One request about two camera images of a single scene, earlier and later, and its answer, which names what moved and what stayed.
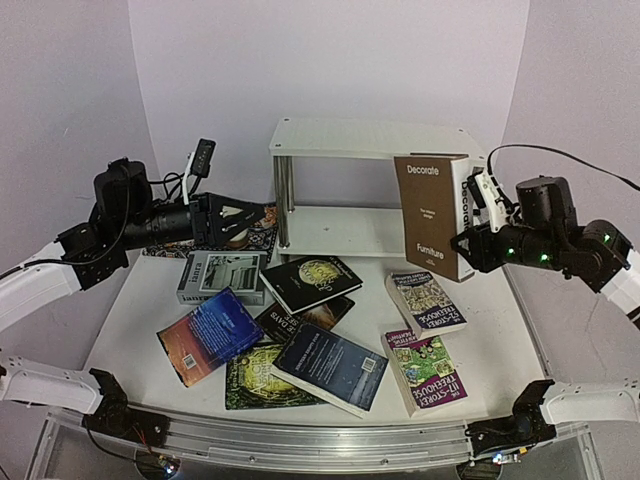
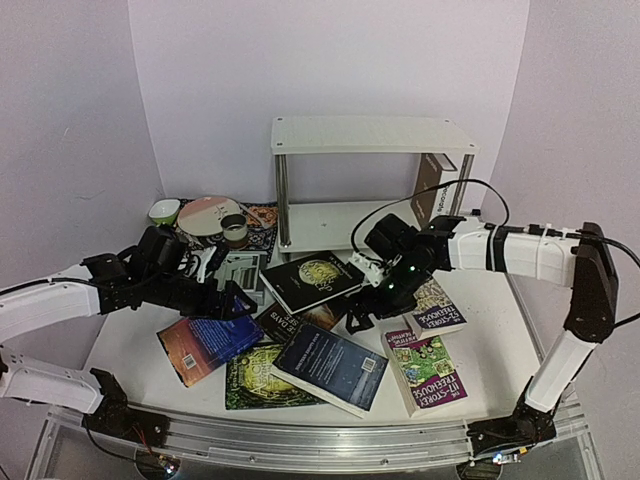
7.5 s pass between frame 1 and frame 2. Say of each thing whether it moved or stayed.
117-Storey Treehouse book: stayed
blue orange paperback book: stayed
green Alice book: stayed
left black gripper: moved
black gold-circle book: stayed
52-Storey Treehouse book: stayed
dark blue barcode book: stayed
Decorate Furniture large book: moved
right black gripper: moved
